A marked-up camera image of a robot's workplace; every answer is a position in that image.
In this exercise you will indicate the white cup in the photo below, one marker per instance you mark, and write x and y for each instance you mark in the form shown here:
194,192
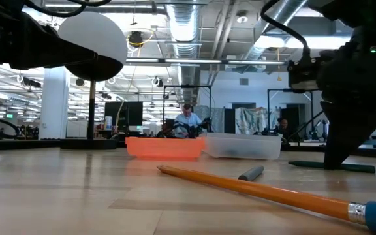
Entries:
108,123

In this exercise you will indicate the black monitor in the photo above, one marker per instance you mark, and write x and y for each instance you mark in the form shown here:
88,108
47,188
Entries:
132,114

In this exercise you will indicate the white pillar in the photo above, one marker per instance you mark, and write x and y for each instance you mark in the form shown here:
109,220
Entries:
54,104

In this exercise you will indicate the silver ventilation duct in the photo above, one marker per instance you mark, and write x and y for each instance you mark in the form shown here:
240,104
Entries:
266,42
184,26

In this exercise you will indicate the black ceiling speaker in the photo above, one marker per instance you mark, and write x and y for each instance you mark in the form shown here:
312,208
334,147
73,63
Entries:
136,39

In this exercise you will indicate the light grey marker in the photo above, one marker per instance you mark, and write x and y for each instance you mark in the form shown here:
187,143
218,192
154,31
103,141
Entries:
251,173

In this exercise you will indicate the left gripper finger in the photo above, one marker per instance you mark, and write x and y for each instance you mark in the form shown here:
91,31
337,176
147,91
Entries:
51,49

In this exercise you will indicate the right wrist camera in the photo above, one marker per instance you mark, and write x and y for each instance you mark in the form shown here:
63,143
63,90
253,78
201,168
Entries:
302,75

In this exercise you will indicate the orange plastic tray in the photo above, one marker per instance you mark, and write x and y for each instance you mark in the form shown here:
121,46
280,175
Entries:
165,148

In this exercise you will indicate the orange pencil blue eraser cap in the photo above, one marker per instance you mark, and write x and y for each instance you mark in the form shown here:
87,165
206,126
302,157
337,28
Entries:
273,192

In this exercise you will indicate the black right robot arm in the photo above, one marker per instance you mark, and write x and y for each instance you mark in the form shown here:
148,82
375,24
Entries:
354,13

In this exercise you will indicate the dark green marker white print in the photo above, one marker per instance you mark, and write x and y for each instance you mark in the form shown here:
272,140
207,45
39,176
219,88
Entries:
357,168

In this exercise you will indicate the black background robot arm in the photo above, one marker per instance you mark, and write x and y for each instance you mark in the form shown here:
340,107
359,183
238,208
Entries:
204,125
166,129

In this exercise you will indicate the person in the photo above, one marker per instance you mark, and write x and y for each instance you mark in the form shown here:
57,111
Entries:
188,119
283,125

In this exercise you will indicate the clear plastic supply box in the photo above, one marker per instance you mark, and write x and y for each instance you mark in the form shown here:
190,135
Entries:
243,148

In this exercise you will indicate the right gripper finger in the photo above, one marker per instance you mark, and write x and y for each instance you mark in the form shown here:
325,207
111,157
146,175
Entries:
344,130

